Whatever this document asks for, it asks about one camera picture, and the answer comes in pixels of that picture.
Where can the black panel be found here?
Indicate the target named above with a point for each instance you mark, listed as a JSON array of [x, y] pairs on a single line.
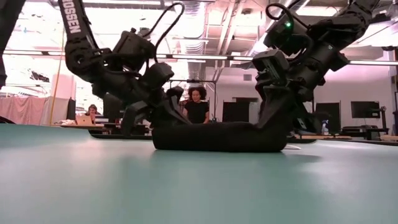
[[233, 112]]

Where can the pink cloth screen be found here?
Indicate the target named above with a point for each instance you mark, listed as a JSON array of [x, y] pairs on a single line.
[[28, 110]]

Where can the open laptop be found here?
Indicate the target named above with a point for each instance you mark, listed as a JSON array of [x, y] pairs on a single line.
[[84, 120]]

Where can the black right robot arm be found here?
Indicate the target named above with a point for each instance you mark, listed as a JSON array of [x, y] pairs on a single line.
[[342, 25]]

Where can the black towel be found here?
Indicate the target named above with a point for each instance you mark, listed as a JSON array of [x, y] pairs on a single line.
[[217, 137]]

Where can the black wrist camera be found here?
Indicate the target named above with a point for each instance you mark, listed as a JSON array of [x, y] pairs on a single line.
[[158, 74], [270, 65]]

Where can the black standing screen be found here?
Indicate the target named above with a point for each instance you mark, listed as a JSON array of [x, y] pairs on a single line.
[[329, 109]]

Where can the ceiling light strip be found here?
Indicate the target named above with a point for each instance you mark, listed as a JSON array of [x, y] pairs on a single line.
[[202, 57]]

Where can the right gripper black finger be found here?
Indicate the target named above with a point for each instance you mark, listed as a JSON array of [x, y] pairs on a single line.
[[306, 124], [275, 107]]

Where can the seated person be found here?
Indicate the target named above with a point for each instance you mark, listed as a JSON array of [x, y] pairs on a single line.
[[92, 112]]

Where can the black wall monitor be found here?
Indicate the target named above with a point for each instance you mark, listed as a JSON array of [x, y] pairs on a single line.
[[365, 109]]

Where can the black low table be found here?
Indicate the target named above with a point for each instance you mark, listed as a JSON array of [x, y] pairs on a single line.
[[363, 130]]

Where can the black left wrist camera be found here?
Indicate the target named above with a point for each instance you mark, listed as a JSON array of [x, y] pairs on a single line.
[[158, 74]]

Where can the standing person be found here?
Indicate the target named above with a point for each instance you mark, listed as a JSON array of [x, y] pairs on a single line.
[[196, 109]]

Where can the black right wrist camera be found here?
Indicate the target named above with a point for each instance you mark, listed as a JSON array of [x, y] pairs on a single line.
[[270, 65]]

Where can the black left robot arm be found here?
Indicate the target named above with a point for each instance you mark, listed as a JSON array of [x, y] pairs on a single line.
[[74, 25]]

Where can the green table mat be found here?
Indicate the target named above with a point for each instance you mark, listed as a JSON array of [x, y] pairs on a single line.
[[199, 186]]

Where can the blue spray bottle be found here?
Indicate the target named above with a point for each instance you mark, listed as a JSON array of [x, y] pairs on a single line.
[[325, 127]]

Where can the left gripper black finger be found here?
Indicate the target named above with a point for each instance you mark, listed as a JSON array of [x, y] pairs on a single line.
[[175, 112], [130, 119]]

